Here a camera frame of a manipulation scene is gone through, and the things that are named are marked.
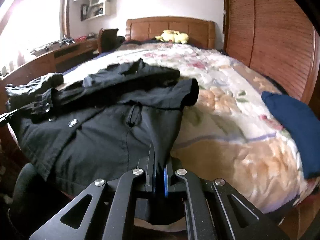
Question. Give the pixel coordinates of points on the floral quilt bedspread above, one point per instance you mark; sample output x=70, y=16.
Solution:
x=229, y=133

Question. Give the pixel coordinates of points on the wooden bed headboard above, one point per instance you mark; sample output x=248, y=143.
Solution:
x=201, y=33

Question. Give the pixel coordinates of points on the wooden desk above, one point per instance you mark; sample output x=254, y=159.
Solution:
x=59, y=60

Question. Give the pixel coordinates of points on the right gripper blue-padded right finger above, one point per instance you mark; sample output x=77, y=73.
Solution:
x=214, y=209

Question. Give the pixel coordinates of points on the folded navy blue garment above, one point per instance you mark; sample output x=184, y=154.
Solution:
x=299, y=120

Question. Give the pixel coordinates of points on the white wall shelf unit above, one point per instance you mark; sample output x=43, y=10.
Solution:
x=96, y=1

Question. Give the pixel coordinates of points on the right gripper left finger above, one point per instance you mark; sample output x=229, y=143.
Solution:
x=105, y=209

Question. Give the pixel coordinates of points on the brown louvered wooden wardrobe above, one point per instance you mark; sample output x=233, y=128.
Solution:
x=275, y=38

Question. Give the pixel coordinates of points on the yellow Pikachu plush toy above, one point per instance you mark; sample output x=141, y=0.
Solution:
x=173, y=37

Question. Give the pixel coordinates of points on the red basket on desk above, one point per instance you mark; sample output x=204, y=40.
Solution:
x=80, y=39

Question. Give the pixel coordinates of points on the wooden chair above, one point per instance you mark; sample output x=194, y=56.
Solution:
x=109, y=40

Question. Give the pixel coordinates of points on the black coat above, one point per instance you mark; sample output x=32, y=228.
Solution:
x=102, y=126

